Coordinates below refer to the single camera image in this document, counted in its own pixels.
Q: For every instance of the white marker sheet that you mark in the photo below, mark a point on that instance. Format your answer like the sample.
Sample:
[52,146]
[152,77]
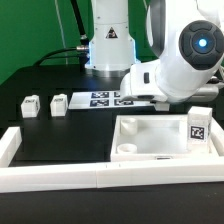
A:
[101,99]

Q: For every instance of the white square tabletop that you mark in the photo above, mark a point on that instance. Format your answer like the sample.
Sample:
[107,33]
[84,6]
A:
[156,137]

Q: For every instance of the white U-shaped fence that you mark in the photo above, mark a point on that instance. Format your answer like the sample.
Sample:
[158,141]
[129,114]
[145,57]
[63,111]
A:
[100,174]

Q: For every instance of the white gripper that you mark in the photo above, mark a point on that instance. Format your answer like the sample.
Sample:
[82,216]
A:
[139,84]

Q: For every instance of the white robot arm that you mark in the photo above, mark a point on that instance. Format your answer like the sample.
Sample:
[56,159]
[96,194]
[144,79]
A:
[186,36]

